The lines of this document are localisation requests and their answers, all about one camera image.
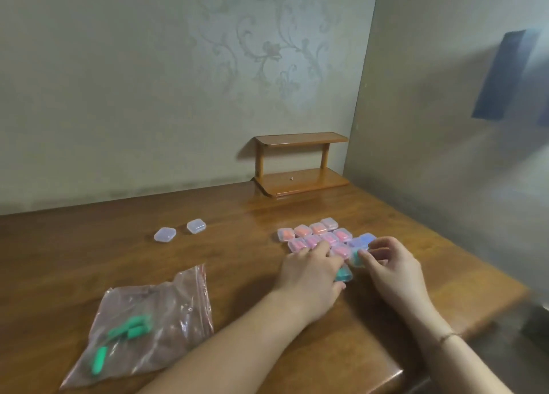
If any person's left hand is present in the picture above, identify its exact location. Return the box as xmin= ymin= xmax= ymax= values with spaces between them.
xmin=274 ymin=239 xmax=347 ymax=322

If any person's right hand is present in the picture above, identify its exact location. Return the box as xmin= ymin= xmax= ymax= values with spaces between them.
xmin=358 ymin=236 xmax=435 ymax=322

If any person's left forearm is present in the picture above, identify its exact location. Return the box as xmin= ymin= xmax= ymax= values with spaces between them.
xmin=137 ymin=286 xmax=316 ymax=394

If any person's right forearm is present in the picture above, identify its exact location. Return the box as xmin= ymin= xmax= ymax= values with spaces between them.
xmin=403 ymin=297 xmax=516 ymax=394

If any cluster of filled clear cases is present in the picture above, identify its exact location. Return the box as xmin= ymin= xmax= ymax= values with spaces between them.
xmin=277 ymin=217 xmax=378 ymax=261

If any small wooden two-tier shelf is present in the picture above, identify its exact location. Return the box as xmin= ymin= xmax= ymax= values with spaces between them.
xmin=251 ymin=132 xmax=351 ymax=199

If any clear zip plastic bag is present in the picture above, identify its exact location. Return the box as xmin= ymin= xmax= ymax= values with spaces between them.
xmin=59 ymin=264 xmax=214 ymax=391

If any green foam earplug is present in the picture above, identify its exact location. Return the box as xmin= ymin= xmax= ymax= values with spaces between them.
xmin=107 ymin=326 xmax=151 ymax=339
xmin=91 ymin=346 xmax=109 ymax=375
xmin=121 ymin=315 xmax=153 ymax=329

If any dark blue wall panel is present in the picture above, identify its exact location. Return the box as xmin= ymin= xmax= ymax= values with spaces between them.
xmin=471 ymin=29 xmax=542 ymax=121
xmin=536 ymin=84 xmax=549 ymax=128

